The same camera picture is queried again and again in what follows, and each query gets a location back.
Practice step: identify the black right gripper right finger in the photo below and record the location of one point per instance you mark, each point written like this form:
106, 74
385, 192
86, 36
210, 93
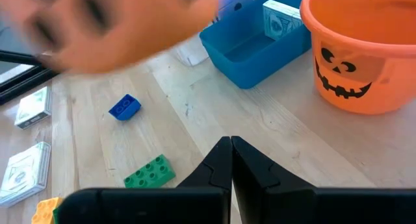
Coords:
276, 204

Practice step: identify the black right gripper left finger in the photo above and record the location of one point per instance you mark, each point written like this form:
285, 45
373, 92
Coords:
195, 204

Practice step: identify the long green brick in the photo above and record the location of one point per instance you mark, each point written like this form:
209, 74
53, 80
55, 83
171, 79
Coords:
149, 173

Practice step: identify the small dark blue brick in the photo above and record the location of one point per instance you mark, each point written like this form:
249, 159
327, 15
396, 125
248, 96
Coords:
125, 107

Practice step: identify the grey picture card deck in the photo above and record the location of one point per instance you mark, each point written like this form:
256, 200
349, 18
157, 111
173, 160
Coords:
32, 108

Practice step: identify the purple foam die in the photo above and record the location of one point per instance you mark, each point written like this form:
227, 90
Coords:
234, 0

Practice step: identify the teal rectangular bin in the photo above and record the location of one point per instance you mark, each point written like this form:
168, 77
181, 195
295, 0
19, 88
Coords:
247, 68

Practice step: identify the clear plastic bin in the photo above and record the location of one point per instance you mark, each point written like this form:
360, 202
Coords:
191, 55

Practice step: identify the long yellow brick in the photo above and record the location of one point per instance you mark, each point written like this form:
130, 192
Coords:
44, 212

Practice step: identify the white brown-print card deck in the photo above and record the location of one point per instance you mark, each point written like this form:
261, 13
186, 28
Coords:
22, 175

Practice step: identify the orange pumpkin bucket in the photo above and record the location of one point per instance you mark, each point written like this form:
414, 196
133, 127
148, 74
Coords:
367, 39

